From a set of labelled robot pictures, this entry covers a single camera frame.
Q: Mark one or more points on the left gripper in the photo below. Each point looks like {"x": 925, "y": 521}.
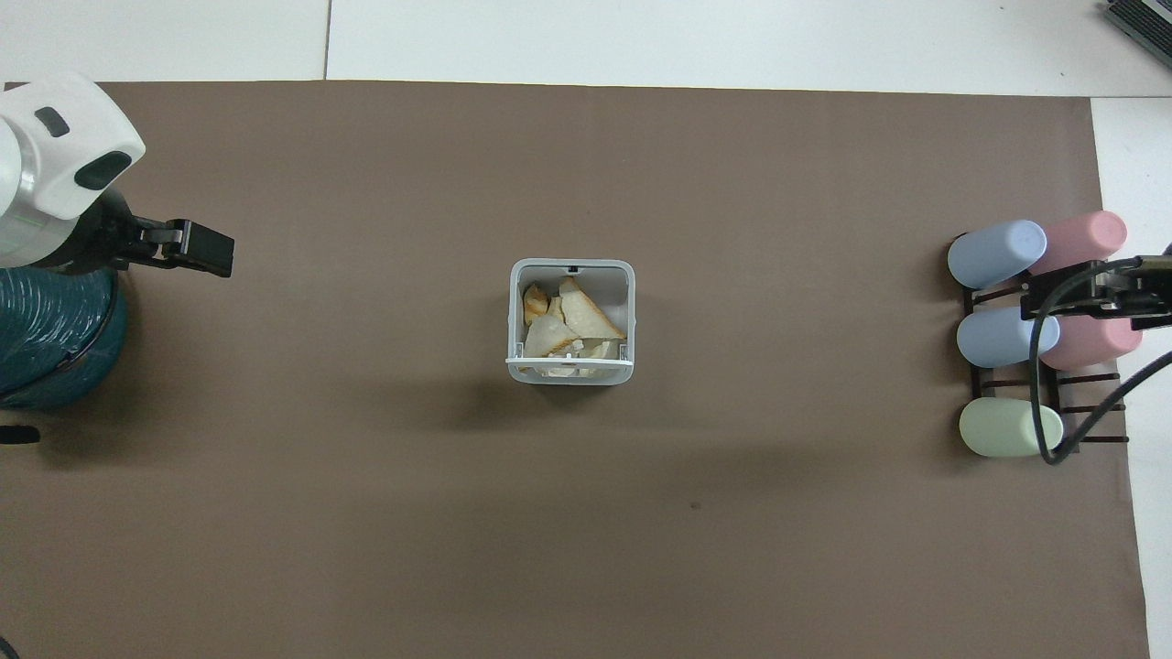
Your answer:
{"x": 96, "y": 243}

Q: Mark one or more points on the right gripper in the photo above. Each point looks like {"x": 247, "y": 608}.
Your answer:
{"x": 1154, "y": 302}

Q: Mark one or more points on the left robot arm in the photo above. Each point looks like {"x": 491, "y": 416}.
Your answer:
{"x": 55, "y": 156}

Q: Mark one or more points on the white trash can lid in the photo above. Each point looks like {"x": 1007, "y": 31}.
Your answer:
{"x": 568, "y": 362}

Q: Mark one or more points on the white square trash can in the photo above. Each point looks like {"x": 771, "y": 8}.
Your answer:
{"x": 616, "y": 316}

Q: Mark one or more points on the pink cup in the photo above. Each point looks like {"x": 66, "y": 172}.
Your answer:
{"x": 1094, "y": 346}
{"x": 1085, "y": 238}

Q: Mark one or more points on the teal ribbed container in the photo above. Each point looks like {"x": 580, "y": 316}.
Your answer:
{"x": 46, "y": 320}

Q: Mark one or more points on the dark wooden cup rack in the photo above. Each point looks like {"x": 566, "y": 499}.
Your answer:
{"x": 1094, "y": 394}

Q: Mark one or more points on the blue cup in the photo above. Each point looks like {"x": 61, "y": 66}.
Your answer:
{"x": 993, "y": 339}
{"x": 993, "y": 254}

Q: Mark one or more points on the green cup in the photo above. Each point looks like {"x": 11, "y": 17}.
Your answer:
{"x": 1003, "y": 427}

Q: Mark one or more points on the black stand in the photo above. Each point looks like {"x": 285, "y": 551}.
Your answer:
{"x": 16, "y": 435}

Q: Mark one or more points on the grey laptop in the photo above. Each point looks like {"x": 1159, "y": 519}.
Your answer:
{"x": 1144, "y": 26}

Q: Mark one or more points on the crumpled brown paper scrap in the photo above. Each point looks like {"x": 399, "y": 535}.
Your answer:
{"x": 549, "y": 337}
{"x": 535, "y": 302}
{"x": 588, "y": 313}
{"x": 600, "y": 349}

